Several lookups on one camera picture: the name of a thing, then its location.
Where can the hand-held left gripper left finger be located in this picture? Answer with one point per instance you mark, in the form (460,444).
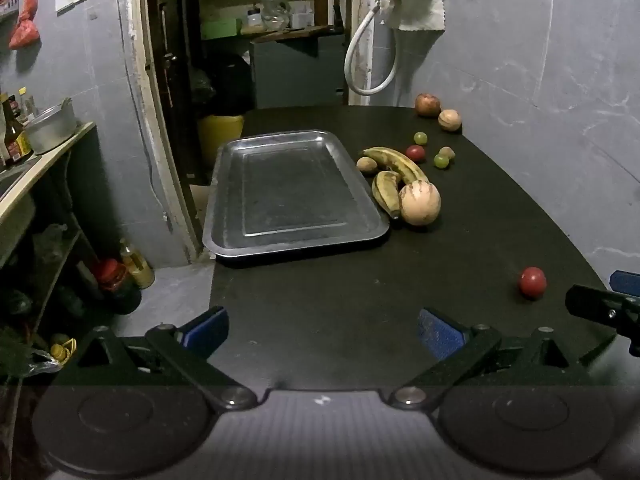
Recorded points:
(207,332)

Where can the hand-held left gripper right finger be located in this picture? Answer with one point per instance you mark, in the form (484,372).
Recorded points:
(440,332)

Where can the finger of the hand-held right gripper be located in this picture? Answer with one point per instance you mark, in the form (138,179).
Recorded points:
(626,281)
(595,302)

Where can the red cherry tomato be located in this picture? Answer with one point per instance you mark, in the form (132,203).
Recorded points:
(532,282)
(415,153)

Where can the large striped pepino melon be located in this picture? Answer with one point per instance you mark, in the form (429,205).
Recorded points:
(420,203)

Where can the short spotted banana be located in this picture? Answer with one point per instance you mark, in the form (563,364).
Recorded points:
(386,192)

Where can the metal baking tray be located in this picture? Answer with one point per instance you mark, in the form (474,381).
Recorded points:
(295,190)

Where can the green grape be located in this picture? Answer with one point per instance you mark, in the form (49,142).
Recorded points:
(420,138)
(441,161)

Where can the long yellow banana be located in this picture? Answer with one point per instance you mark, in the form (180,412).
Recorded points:
(400,162)

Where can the brown round fruit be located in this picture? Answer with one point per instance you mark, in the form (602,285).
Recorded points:
(366,165)
(448,151)

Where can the small striped pepino melon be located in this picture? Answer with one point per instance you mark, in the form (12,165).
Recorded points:
(449,120)

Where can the cooking oil bottle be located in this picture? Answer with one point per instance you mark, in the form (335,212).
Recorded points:
(137,267)

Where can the red-lidded dark jar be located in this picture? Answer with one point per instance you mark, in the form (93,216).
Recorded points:
(114,282)

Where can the cardboard sheet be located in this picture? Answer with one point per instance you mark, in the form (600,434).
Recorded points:
(201,210)

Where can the yellow-capped container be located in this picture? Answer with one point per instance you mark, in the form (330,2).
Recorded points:
(65,351)

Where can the yellow jerry can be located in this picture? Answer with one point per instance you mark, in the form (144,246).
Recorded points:
(220,135)

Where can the red apple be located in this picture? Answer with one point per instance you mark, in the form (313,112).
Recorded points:
(427,105)

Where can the wooden shelf counter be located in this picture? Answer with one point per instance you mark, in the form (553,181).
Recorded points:
(50,157)

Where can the metal sink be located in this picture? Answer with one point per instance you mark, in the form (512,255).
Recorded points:
(7,180)

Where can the metal pot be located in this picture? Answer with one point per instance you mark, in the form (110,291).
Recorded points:
(50,127)

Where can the dark sauce bottle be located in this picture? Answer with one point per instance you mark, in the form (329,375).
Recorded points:
(15,140)

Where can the dark cabinet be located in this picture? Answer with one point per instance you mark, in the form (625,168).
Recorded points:
(295,72)

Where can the yellow-capped clear bottle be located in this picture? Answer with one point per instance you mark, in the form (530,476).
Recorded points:
(23,102)

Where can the green box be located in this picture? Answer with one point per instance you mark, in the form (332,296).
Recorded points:
(220,29)

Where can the clear plastic bag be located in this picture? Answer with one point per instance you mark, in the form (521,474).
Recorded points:
(274,12)

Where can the red mesh bag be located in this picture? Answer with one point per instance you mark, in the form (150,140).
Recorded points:
(24,35)
(29,2)

